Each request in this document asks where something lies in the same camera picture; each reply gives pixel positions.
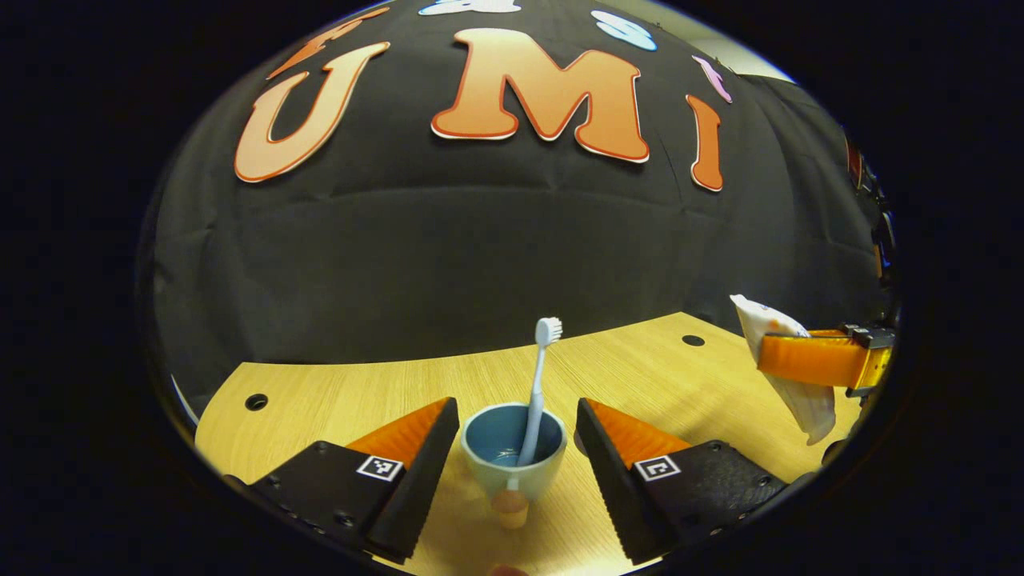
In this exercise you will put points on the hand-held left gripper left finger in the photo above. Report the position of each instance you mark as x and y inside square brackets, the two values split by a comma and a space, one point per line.
[420, 480]

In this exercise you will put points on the white toothpaste tube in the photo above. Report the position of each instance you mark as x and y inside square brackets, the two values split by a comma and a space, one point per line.
[808, 408]

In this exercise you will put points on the black backdrop cloth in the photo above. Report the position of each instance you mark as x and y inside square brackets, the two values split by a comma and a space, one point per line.
[480, 240]

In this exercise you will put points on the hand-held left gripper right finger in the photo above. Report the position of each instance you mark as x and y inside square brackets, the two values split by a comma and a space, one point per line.
[612, 480]

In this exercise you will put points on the light blue toothbrush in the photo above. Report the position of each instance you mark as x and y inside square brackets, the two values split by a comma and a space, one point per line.
[534, 400]

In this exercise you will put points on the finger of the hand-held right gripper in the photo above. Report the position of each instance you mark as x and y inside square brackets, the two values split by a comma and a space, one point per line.
[800, 360]

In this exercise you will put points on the wooden desktop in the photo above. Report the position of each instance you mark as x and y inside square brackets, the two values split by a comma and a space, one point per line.
[360, 392]

